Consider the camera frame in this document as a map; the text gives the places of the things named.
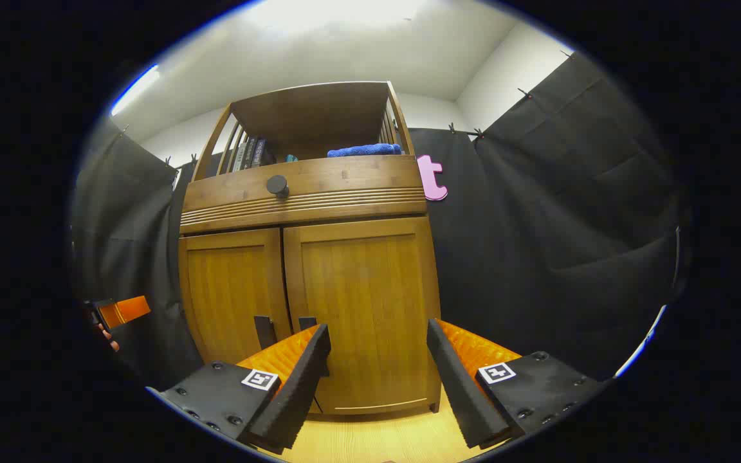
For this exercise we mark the blue folded towel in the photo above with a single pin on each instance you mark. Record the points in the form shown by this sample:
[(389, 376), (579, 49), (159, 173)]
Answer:
[(364, 150)]

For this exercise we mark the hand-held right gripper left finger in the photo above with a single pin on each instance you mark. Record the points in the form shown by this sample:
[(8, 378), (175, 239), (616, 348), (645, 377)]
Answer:
[(303, 386)]

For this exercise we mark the wooden drawer with black knob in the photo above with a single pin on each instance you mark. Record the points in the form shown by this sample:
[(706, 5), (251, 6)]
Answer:
[(357, 177)]

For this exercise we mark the navy blue book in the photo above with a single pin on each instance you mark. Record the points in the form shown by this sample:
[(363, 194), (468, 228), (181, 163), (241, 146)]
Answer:
[(262, 153)]

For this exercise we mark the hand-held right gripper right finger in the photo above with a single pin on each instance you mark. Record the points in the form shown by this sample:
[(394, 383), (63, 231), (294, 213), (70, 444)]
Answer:
[(457, 386)]

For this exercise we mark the large ceiling light panel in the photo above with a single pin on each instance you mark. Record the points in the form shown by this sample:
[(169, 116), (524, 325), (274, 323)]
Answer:
[(332, 13)]

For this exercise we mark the wooden double-door shoe cabinet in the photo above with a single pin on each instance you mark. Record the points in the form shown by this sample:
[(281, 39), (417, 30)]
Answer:
[(312, 116)]

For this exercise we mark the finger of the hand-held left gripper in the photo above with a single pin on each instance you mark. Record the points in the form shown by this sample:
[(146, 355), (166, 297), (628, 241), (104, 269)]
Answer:
[(126, 310)]

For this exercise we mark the black backdrop cloth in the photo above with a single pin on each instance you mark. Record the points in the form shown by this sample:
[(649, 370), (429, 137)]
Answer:
[(538, 225)]

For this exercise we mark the grey book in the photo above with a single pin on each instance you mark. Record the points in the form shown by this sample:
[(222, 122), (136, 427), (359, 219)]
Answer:
[(240, 156)]

